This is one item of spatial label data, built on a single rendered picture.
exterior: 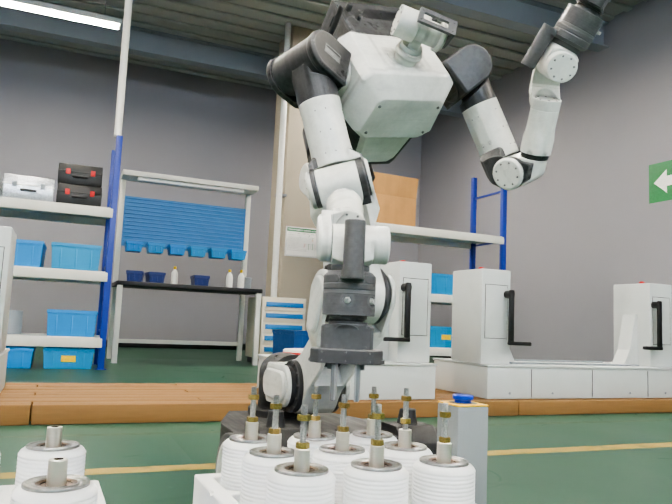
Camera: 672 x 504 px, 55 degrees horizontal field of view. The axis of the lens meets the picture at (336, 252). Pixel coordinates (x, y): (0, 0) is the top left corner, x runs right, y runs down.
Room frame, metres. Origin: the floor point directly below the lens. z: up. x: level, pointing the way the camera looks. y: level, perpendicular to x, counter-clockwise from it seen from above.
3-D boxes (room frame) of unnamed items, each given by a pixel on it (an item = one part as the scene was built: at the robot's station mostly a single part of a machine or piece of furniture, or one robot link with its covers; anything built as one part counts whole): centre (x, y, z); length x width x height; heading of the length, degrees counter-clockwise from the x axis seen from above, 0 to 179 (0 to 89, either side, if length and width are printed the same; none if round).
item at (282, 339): (5.86, 0.26, 0.19); 0.50 x 0.41 x 0.37; 28
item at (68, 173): (5.38, 2.20, 1.57); 0.42 x 0.34 x 0.17; 23
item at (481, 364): (4.11, -1.44, 0.45); 1.51 x 0.57 x 0.74; 113
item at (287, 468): (0.92, 0.03, 0.25); 0.08 x 0.08 x 0.01
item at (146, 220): (6.55, 1.50, 0.94); 1.40 x 0.70 x 1.89; 113
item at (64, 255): (5.40, 2.19, 0.90); 0.50 x 0.38 x 0.21; 23
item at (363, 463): (0.97, -0.07, 0.25); 0.08 x 0.08 x 0.01
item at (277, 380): (1.85, 0.07, 0.28); 0.21 x 0.20 x 0.13; 23
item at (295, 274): (7.78, 0.48, 2.00); 0.56 x 0.56 x 4.00; 23
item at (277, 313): (6.87, 0.61, 0.35); 0.57 x 0.47 x 0.69; 23
